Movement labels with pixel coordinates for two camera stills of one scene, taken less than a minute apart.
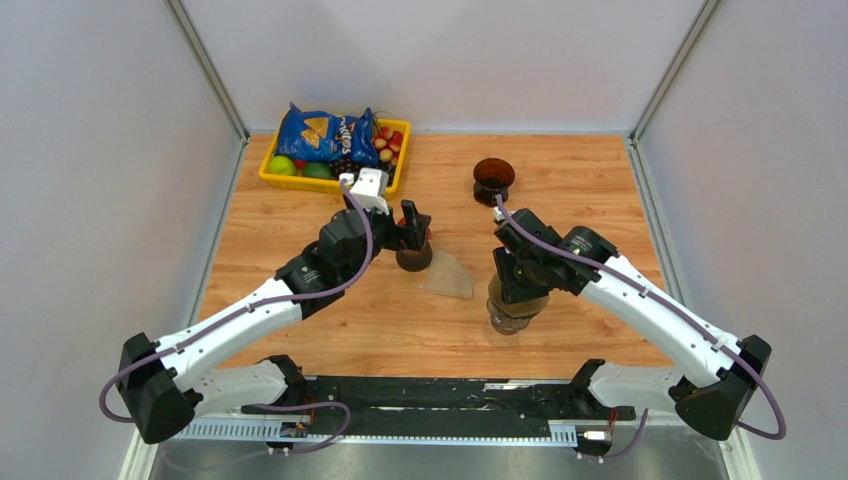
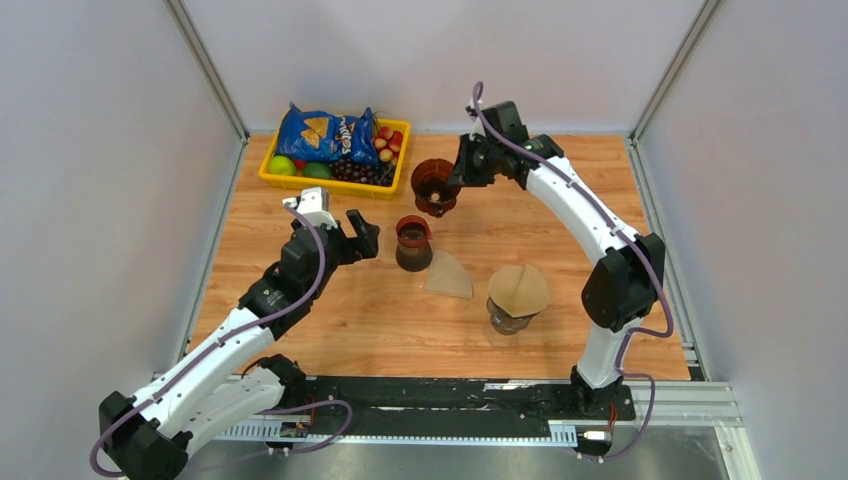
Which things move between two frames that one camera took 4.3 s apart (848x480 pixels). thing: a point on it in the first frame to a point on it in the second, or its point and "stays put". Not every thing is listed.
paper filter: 448,275 stays put
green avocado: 318,170 stays put
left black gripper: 410,237 to 366,245
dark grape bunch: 348,166 stays put
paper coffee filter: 523,308 stays put
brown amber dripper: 492,176 to 431,189
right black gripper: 511,291 to 463,174
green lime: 281,165 stays put
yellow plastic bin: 265,175 stays put
